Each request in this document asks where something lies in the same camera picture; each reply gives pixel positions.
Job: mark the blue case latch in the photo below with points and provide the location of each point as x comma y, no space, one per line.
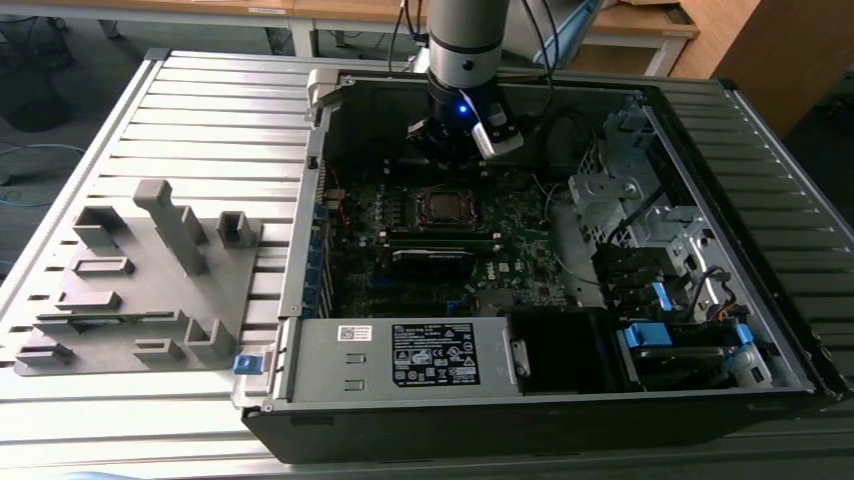
247,364

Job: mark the black graphics card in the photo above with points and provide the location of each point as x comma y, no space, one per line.
434,270

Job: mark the green RAM stick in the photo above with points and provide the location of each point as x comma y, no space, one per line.
100,321

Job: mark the black PC case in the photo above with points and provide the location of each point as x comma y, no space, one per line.
467,435

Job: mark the blue drive latch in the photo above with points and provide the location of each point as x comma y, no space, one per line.
644,334

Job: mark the grey chipset heatsink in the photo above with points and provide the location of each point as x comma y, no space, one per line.
497,299

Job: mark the green motherboard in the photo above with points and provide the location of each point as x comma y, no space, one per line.
527,250

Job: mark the grey parts rack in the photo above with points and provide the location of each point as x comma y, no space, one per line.
161,300

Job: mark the silver green CPU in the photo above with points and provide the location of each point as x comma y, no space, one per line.
449,205

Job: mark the wooden desk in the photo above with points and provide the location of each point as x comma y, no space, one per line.
134,5
634,25

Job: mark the wooden cabinet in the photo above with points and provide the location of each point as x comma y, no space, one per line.
768,60

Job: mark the silver metal drive cage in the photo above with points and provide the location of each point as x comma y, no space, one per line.
597,192

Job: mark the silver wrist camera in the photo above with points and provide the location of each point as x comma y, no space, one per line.
497,142

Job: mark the grey power supply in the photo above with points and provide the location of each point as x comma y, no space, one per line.
321,370

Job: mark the black hard disk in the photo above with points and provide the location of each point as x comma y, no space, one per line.
674,365

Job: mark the black office chair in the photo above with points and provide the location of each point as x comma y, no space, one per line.
40,107

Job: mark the CPU socket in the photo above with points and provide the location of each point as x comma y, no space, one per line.
417,224

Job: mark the pale blue teach pendant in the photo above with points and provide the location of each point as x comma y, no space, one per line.
568,25

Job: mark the blue drive carrier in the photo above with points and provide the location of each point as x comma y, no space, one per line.
661,295
742,342

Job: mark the black RAM slot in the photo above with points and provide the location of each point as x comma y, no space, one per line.
441,232
443,243

